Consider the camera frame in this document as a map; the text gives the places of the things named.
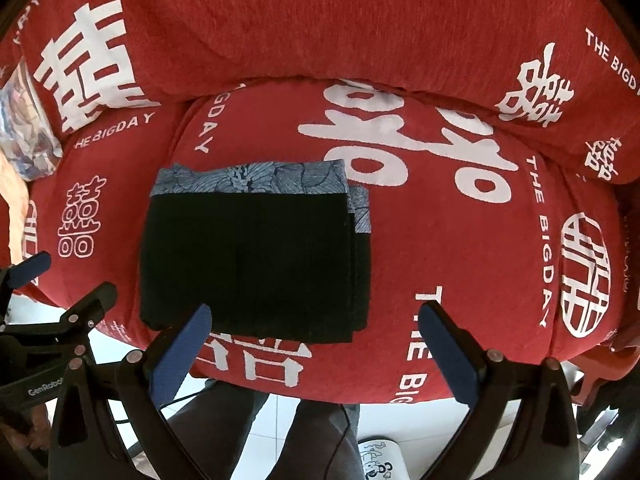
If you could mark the red printed sofa backrest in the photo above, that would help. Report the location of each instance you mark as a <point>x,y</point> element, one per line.
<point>320,25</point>

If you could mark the red printed sofa seat cushion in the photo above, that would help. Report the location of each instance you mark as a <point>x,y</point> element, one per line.
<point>425,240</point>

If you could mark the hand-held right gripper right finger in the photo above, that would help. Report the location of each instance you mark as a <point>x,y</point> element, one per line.
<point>447,355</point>

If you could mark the black pants with blue waistband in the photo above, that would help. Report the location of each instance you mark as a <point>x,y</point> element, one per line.
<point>250,260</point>

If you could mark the orange cloth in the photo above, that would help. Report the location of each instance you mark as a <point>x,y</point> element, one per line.
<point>11,200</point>

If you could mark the person's leg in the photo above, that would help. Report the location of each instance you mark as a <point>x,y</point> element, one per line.
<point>220,430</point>
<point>315,440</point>

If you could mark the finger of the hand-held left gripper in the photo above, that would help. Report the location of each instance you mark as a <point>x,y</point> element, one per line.
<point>87,306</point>
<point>31,265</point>

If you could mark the person's left leg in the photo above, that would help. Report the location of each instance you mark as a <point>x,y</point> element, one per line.
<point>220,430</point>

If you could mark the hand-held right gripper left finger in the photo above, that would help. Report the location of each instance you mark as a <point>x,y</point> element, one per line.
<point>185,350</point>

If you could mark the white printed slipper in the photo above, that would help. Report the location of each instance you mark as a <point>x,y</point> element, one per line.
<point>382,460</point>

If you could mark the person's right leg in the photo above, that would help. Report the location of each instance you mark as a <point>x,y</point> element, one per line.
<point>315,440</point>

